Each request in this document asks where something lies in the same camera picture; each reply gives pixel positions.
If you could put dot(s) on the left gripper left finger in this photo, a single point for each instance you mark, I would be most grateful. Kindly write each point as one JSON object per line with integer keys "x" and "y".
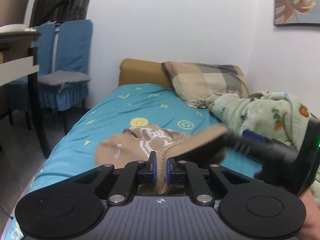
{"x": 125, "y": 181}

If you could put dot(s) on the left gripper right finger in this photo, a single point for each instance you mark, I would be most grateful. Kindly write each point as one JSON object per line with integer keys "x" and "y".
{"x": 190, "y": 176}

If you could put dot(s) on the tan printed garment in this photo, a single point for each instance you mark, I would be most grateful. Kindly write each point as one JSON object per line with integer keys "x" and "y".
{"x": 136, "y": 143}

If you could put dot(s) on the person's right hand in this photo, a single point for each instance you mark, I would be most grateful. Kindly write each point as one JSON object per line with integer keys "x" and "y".
{"x": 311, "y": 227}

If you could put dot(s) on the green fleece blanket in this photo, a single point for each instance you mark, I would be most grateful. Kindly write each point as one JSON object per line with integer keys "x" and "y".
{"x": 271, "y": 116}

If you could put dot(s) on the teal patterned bed sheet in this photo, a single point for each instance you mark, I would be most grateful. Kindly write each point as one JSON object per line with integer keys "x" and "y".
{"x": 142, "y": 104}

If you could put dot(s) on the mustard yellow headboard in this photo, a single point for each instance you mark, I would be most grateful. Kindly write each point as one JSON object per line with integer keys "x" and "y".
{"x": 133, "y": 71}

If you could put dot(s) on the checked beige pillow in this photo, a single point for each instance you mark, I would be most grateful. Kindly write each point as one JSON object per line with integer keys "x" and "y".
{"x": 194, "y": 83}

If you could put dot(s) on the grey seat cushion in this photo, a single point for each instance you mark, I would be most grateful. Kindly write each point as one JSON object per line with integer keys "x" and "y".
{"x": 61, "y": 78}

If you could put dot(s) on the dark wooden table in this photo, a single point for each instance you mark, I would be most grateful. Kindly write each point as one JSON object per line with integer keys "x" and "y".
{"x": 23, "y": 62}

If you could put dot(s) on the dark window grille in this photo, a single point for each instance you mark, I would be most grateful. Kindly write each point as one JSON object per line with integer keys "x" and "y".
{"x": 58, "y": 11}

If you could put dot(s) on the leaf wall painting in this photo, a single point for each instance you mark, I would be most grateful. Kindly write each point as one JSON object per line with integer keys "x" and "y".
{"x": 296, "y": 13}

